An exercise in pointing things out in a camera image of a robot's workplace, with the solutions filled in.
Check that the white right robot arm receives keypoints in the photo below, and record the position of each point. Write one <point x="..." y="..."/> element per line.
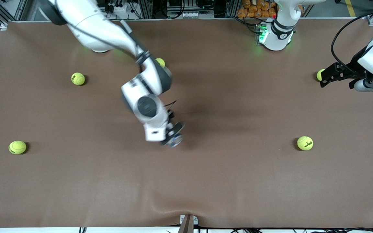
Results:
<point x="92" y="22"/>

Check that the silver metal bracket plate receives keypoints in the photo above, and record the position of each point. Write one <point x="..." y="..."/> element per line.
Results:
<point x="195" y="220"/>

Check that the orange packaged goods pile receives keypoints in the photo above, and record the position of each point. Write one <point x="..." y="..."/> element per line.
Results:
<point x="254" y="9"/>

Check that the yellow tennis ball Wilson print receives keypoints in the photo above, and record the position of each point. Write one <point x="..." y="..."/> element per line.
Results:
<point x="305" y="143"/>

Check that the yellow tennis ball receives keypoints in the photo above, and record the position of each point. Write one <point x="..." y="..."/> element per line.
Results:
<point x="17" y="147"/>
<point x="78" y="78"/>
<point x="161" y="62"/>
<point x="319" y="75"/>

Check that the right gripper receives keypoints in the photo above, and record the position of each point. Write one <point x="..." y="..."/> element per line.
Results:
<point x="171" y="114"/>

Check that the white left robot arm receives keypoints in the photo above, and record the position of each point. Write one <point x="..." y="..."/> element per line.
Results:
<point x="280" y="32"/>

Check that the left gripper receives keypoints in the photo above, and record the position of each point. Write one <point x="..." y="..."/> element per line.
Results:
<point x="354" y="69"/>

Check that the white power strip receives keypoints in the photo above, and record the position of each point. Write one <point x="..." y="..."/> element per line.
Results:
<point x="120" y="8"/>

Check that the white connector strip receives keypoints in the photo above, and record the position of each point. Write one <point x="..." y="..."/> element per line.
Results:
<point x="196" y="14"/>

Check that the brown table mat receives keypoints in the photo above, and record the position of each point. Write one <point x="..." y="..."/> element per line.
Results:
<point x="108" y="181"/>

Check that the brown post bar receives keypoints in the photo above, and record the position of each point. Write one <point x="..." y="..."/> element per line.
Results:
<point x="186" y="226"/>

